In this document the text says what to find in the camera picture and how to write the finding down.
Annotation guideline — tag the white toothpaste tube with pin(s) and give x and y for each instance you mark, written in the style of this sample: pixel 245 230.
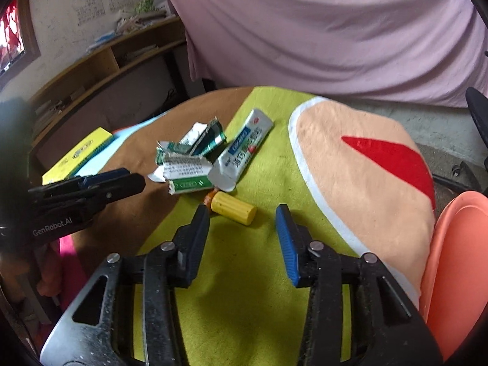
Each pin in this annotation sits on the white toothpaste tube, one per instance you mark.
pixel 244 145

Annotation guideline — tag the thin shelf booklets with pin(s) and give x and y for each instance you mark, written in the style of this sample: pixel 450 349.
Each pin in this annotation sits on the thin shelf booklets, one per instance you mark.
pixel 141 51

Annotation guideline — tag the stack of shelf papers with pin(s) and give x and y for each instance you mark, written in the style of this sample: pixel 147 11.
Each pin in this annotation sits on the stack of shelf papers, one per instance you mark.
pixel 47 116

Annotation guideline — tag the yellow book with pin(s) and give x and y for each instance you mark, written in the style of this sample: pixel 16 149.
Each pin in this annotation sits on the yellow book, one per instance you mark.
pixel 76 156

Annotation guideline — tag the small green plant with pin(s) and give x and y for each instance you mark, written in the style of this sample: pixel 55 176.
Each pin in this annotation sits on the small green plant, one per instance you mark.
pixel 144 5

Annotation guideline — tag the small white box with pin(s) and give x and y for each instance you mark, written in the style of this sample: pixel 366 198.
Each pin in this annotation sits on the small white box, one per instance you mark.
pixel 163 7

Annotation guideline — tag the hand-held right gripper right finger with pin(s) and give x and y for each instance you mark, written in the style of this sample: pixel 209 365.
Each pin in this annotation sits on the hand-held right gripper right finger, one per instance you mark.
pixel 288 236

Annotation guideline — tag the silver green carton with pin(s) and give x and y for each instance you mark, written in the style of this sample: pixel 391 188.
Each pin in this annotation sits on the silver green carton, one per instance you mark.
pixel 202 139

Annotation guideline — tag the yellow small bottle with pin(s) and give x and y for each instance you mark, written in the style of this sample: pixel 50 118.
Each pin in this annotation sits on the yellow small bottle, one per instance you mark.
pixel 232 207

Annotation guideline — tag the salmon plastic bucket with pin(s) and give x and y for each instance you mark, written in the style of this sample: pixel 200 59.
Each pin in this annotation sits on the salmon plastic bucket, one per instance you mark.
pixel 457 267

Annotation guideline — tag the white green-striped carton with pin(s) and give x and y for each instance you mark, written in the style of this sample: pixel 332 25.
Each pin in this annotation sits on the white green-striped carton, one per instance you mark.
pixel 186 171

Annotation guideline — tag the wooden framed window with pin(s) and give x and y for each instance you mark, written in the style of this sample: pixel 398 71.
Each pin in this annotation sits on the wooden framed window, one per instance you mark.
pixel 17 34

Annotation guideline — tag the pile of papers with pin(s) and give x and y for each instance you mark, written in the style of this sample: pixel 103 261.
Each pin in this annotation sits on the pile of papers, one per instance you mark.
pixel 141 23

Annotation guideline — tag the pink hanging sheet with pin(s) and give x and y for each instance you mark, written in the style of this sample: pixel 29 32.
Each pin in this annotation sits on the pink hanging sheet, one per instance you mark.
pixel 324 26

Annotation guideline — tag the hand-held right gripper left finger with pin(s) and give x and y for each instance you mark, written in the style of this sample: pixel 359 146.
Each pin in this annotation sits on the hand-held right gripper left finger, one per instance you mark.
pixel 194 244

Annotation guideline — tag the wooden desk with shelves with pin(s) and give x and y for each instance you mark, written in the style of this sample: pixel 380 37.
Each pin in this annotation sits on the wooden desk with shelves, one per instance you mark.
pixel 76 74

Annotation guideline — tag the black office chair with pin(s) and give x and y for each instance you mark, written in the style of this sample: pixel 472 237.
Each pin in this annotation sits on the black office chair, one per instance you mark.
pixel 478 114

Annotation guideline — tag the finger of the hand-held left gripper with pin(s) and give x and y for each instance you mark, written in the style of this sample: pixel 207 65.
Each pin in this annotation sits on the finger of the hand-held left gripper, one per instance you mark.
pixel 103 177
pixel 125 188

